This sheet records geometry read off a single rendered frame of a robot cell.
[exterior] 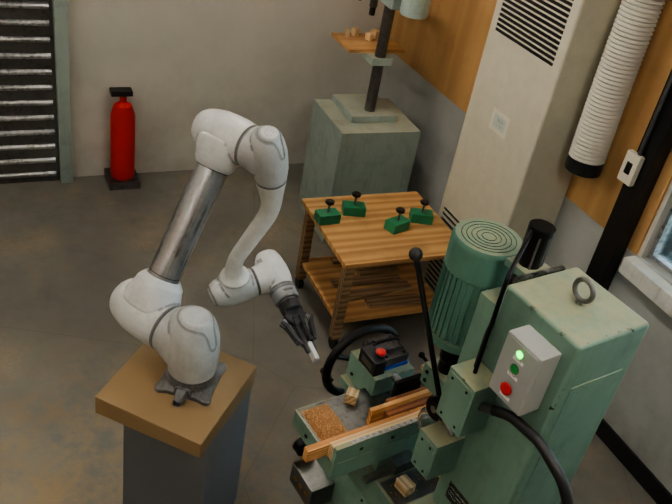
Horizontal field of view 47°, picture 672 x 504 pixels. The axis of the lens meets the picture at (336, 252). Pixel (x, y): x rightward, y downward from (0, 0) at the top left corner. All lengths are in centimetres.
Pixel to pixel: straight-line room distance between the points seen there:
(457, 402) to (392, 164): 271
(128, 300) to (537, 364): 133
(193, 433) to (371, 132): 229
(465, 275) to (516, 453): 42
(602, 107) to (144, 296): 193
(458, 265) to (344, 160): 243
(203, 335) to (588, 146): 180
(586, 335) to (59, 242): 320
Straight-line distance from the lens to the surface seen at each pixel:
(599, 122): 331
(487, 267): 181
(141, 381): 251
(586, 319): 168
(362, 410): 218
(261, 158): 225
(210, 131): 234
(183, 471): 259
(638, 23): 320
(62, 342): 368
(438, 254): 360
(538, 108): 337
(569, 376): 164
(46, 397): 344
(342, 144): 415
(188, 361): 235
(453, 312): 191
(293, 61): 492
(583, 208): 361
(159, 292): 240
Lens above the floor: 243
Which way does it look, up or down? 33 degrees down
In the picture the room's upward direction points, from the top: 11 degrees clockwise
